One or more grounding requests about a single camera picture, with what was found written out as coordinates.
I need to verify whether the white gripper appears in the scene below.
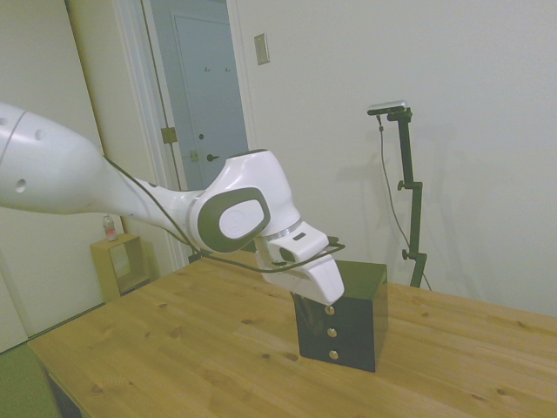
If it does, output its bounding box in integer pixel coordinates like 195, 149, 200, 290
259, 256, 346, 329

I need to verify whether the black drawer with silver knob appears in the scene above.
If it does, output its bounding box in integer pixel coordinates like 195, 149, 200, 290
299, 342, 377, 374
297, 320, 377, 347
295, 293, 377, 324

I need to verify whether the black three-drawer cabinet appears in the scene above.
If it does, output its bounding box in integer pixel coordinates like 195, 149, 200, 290
294, 260, 390, 374

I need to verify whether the wooden cube shelf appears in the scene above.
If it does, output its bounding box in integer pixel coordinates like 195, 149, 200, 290
89, 233, 160, 302

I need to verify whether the clear plastic bottle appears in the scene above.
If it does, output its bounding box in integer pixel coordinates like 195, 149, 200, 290
101, 213, 118, 242

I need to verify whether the pale blue hallway door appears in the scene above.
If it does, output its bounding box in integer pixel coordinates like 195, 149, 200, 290
172, 14, 258, 192

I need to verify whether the green upholstered seat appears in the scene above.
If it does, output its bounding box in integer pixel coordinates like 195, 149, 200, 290
0, 349, 61, 418

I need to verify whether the cream closet door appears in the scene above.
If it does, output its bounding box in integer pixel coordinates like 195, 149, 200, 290
0, 0, 115, 341

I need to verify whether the black articulated camera stand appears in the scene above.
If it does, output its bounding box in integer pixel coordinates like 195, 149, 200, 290
386, 108, 429, 289

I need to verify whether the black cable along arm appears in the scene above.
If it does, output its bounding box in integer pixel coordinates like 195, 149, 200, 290
100, 152, 348, 273

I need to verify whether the grey camera on stand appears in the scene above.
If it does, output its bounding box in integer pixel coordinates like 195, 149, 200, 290
367, 99, 411, 117

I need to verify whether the metal wall switch plate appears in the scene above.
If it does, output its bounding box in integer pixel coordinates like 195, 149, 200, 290
253, 32, 271, 67

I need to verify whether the white door frame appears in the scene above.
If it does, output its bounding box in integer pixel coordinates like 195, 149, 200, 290
111, 0, 273, 271

